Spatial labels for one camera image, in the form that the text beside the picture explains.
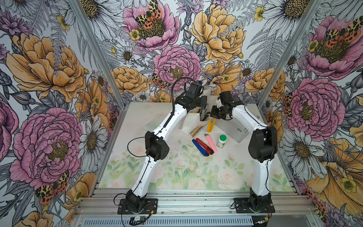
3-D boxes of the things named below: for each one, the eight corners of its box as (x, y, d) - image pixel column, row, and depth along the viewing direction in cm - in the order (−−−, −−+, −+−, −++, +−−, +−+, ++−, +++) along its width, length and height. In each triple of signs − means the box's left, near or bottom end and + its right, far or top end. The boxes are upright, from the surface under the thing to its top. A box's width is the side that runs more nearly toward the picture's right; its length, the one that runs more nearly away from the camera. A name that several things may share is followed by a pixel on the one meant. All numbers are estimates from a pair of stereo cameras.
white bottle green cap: (217, 148, 97) (219, 141, 90) (216, 142, 101) (218, 134, 93) (224, 148, 97) (227, 141, 90) (223, 142, 101) (226, 134, 93)
